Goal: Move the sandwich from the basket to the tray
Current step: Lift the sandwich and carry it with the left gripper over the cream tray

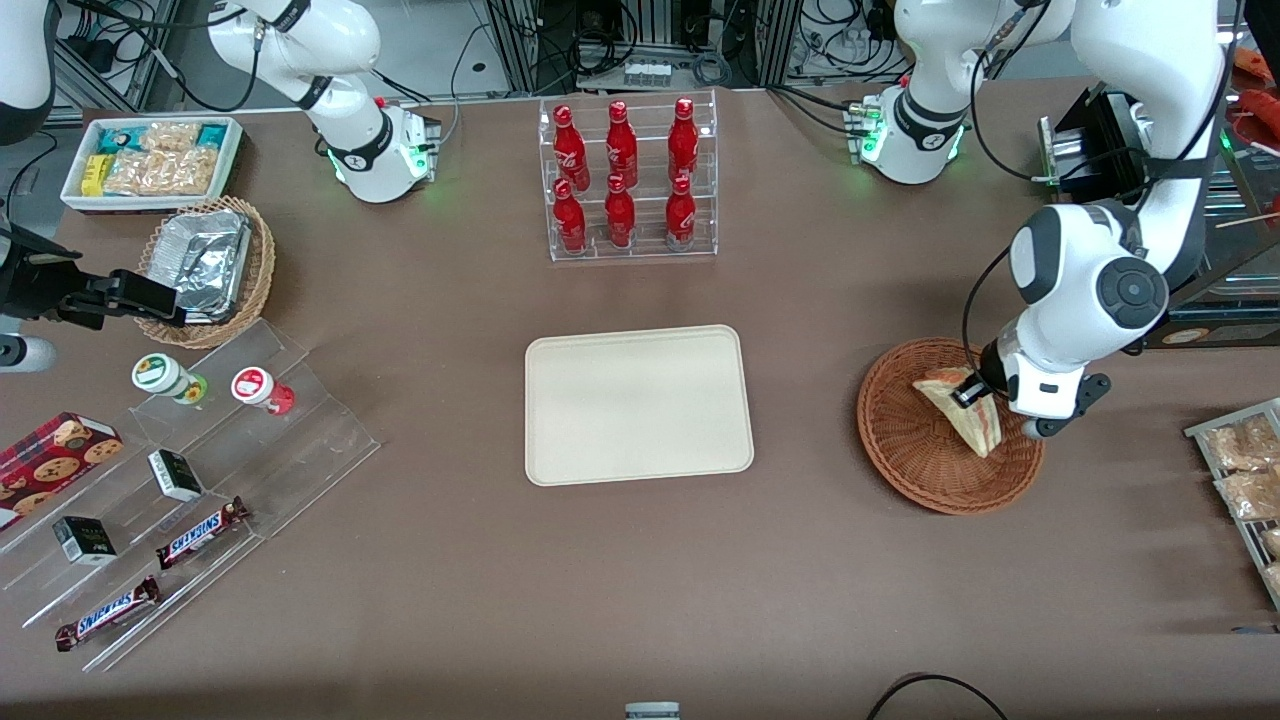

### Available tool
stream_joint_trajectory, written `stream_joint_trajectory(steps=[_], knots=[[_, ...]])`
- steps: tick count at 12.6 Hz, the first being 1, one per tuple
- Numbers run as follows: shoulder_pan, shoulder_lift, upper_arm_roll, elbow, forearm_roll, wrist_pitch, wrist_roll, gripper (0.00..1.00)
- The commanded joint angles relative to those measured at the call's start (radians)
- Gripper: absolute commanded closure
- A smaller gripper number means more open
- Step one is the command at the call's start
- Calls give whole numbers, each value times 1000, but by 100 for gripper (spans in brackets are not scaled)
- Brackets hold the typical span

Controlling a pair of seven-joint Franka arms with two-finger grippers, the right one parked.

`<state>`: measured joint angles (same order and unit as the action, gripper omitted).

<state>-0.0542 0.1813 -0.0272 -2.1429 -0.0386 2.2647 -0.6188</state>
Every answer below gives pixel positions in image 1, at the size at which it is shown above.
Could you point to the aluminium frame rack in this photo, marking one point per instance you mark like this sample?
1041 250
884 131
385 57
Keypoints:
520 45

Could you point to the white plastic bin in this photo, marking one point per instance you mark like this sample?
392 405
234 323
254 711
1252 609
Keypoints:
72 190

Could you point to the aluminium foil tray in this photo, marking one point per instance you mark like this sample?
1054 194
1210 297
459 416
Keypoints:
205 262

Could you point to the white power strip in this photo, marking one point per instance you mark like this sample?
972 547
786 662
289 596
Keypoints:
647 74

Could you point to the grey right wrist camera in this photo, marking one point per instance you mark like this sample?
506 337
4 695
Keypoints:
25 355

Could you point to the light wicker basket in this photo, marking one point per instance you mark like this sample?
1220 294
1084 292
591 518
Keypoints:
262 260

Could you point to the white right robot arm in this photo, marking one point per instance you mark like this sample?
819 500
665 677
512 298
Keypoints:
350 150

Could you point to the small clear cracker bag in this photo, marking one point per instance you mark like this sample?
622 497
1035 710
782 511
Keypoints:
170 137

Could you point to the brown wicker basket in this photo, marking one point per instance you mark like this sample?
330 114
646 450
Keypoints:
900 450

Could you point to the small grey device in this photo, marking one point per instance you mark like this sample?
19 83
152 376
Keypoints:
652 712

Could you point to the red cookie box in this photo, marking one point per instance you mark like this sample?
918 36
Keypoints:
55 465

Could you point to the red cola bottle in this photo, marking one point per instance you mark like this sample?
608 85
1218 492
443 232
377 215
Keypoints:
620 218
569 222
683 140
570 150
621 145
680 218

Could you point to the large clear cracker bag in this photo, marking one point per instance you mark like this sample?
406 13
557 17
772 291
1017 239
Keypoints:
165 172

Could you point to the red lid cup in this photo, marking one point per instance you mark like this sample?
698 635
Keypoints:
255 385

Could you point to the green lid cup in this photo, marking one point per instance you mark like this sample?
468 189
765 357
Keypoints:
158 373

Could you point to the clear acrylic stepped stand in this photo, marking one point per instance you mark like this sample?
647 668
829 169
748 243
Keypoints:
320 440

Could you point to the snickers bar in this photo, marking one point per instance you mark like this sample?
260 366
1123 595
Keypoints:
105 615
200 535

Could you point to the yellow snack packet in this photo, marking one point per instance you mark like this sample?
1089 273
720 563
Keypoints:
94 175

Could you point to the small black box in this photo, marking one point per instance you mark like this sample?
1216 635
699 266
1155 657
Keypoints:
85 540
175 475

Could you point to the cream plastic tray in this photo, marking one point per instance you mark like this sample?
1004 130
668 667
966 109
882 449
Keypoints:
638 405

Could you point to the triangle sandwich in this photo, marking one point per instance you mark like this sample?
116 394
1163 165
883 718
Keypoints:
980 430

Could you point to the clear acrylic bottle rack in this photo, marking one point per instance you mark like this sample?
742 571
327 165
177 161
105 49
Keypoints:
645 255

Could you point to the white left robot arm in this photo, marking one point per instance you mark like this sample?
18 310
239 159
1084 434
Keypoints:
1080 290

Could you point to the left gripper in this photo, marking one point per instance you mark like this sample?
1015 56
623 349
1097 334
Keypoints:
984 379

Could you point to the clear bag of pastries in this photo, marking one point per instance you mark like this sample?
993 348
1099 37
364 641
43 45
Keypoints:
1272 542
1250 495
1240 445
1274 578

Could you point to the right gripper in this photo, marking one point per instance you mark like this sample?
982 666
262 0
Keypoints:
38 283

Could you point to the teal snack packet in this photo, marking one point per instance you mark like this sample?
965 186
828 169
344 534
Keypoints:
122 138
212 136

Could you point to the black machine yellow panel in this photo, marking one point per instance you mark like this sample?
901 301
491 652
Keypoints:
1100 140

